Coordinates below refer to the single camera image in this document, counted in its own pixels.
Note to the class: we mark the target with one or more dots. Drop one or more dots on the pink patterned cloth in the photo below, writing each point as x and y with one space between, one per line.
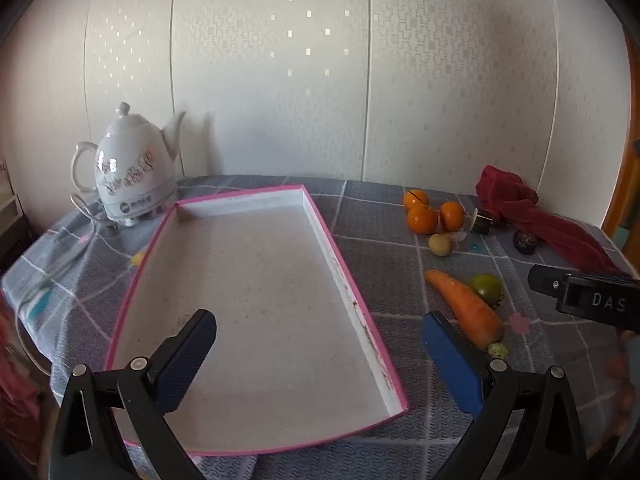
20 400

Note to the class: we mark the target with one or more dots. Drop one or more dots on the dark purple passion fruit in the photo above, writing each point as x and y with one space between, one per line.
525 241

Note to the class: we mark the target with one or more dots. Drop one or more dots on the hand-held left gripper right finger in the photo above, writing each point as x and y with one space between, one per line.
450 360

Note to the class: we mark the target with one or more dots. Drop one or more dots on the pink rimmed white box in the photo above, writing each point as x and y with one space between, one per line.
260 285

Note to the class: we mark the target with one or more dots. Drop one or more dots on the orange carrot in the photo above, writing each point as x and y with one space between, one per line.
465 305

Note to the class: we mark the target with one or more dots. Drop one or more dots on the mandarin orange with black stem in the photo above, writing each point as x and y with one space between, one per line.
416 199

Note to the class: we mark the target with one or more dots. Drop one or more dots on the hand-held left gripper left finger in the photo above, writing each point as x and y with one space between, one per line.
187 360

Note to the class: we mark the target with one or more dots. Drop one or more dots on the green tomato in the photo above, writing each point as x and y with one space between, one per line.
486 286

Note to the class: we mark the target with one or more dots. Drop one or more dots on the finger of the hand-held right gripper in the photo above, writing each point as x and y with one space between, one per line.
590 300

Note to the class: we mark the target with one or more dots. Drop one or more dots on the white ceramic electric kettle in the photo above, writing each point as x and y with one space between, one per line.
130 170

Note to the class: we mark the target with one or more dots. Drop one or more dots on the grey checked tablecloth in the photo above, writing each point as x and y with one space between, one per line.
380 220

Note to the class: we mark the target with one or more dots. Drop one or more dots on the small yellow round fruit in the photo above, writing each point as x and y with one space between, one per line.
440 244

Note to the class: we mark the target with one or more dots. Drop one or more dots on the person's right hand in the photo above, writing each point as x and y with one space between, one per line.
615 367

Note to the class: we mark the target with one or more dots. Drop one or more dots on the red fleece towel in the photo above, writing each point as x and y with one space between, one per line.
525 210

